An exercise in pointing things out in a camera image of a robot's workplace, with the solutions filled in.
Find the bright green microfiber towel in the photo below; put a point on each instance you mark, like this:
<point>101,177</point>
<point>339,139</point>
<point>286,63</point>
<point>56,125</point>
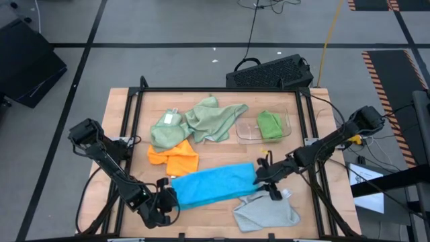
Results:
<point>269,125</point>

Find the black metal beam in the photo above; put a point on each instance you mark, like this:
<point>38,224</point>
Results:
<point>389,181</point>

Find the black hazard-striped floor mat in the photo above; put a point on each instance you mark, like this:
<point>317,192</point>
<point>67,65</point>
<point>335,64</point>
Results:
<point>413,4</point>
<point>369,4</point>
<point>393,77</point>

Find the grey metal post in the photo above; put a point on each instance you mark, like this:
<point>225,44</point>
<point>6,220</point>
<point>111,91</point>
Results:
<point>422,127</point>

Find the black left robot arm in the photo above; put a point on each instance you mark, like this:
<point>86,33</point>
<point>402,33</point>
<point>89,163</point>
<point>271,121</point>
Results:
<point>111,164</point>

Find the grey waffle microfiber towel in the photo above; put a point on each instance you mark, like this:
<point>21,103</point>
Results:
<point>265,213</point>

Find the pale green microfiber towel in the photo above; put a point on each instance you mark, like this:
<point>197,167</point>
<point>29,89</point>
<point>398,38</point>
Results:
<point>211,119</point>
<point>168,134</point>

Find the black perforated computer case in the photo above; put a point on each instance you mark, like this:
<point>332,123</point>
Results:
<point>268,72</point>

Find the white printed sheet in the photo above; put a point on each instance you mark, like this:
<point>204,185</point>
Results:
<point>366,201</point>

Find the silver metal bar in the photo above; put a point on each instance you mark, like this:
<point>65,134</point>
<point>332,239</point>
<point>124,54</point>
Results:
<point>126,240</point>
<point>312,240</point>

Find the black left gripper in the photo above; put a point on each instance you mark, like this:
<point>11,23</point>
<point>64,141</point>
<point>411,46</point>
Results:
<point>159,205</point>

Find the clear plastic bin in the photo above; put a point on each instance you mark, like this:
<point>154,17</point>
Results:
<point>247,129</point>

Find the orange microfiber towel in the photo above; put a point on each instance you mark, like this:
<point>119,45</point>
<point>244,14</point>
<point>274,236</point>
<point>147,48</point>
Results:
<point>179,159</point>

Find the black equipment case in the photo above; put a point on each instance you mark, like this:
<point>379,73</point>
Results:
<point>27,64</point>

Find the black aluminium table frame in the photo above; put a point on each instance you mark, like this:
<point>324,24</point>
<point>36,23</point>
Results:
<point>218,89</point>

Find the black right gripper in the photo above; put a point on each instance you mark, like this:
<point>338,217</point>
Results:
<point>277,171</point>

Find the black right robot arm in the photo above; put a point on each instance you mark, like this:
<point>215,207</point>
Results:
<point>329,144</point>

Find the blue microfiber towel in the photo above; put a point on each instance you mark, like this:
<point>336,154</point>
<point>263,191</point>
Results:
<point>215,185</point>

